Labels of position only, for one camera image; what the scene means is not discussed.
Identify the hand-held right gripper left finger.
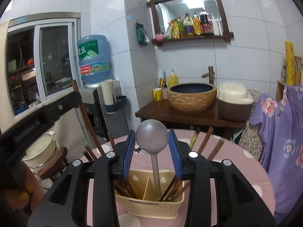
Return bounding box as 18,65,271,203
28,130,136,227

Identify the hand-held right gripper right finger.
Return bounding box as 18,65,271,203
168,129,277,227

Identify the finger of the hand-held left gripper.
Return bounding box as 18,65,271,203
44,91,82,123

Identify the black chopstick gold band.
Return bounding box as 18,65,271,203
160,127,201,201

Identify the grey round spoon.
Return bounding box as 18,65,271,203
135,119,169,201

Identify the cream plastic utensil holder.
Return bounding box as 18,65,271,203
114,169,185,219

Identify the person's left hand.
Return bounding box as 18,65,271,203
3,166,46,212

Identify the cream cooking pot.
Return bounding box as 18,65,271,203
22,131,59,168

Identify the grey water dispenser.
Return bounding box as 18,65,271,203
78,79,129,142

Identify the dark wooden cabinet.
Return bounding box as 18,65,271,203
135,99,247,140

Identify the cream paper roll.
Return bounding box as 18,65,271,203
101,79,116,106

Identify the small dark wooden stool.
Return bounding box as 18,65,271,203
38,146,69,181

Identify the sliding glass window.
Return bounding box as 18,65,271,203
6,16,82,117

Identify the dark blue side holder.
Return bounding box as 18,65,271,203
104,95,128,113

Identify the blue water bottle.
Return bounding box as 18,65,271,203
77,35,112,84

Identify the wicker sink basin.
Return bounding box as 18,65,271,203
166,83,217,113

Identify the yellow cup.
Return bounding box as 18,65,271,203
153,87,163,101

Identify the yellow soap bottle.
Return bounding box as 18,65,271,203
168,69,178,87

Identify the brown and cream rice cooker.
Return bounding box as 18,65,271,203
217,82,254,122

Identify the grey patterned cloth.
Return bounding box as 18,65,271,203
238,89,264,163

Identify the bronze faucet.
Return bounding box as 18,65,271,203
202,66,216,85

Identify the green hanging packet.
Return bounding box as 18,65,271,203
135,22,150,46

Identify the purple floral cloth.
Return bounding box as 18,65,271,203
250,84,303,214

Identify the yellow packet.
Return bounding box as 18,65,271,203
168,20,180,39

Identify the wooden open shelf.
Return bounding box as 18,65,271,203
276,56,303,100

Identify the yellow oil bottle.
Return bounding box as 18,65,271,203
176,16,185,38

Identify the purple label bottle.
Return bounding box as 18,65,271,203
183,13,194,37

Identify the orange label bottle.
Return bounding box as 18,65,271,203
192,12,201,36

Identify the dark soy sauce bottle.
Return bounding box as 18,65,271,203
199,9,214,35

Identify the white squeeze bottle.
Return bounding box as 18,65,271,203
212,14,224,36

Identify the wooden framed mirror shelf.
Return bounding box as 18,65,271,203
146,0,235,46

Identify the yellow patterned roll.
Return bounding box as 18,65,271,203
285,41,295,86

